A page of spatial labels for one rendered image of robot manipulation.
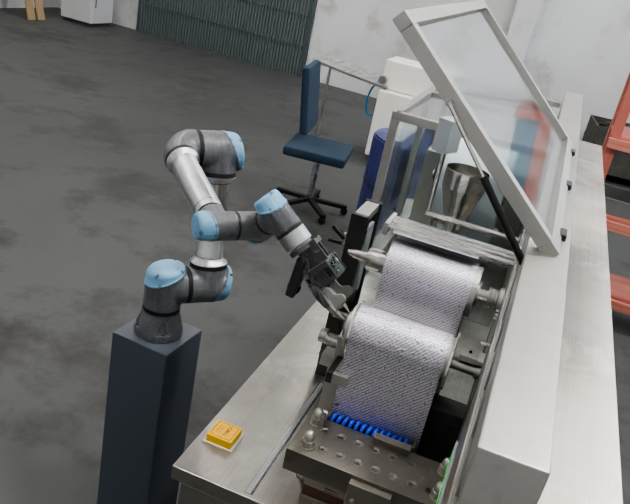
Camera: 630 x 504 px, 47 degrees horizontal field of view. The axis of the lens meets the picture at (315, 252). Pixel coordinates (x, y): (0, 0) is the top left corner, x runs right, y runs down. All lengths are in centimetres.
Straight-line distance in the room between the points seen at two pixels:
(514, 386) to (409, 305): 102
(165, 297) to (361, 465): 82
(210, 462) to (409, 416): 50
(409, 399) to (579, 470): 65
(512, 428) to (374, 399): 98
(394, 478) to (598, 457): 59
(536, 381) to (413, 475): 82
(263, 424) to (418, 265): 60
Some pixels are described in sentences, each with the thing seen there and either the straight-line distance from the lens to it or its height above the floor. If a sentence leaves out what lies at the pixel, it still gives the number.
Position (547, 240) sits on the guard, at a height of 168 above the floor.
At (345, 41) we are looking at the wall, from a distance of 1129.
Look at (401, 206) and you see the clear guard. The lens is 275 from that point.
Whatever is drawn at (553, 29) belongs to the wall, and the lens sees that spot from 1056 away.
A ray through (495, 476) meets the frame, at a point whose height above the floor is 162.
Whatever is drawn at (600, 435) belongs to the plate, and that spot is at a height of 144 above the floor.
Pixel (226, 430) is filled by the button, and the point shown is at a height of 92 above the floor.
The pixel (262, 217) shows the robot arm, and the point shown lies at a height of 147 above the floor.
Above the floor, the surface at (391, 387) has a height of 116.
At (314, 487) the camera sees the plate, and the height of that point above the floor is 94.
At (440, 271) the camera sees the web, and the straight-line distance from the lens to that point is 195.
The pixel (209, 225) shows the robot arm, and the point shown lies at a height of 143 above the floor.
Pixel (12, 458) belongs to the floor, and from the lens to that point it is 326.
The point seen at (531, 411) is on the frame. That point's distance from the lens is 95.
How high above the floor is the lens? 214
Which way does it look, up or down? 24 degrees down
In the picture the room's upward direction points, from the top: 12 degrees clockwise
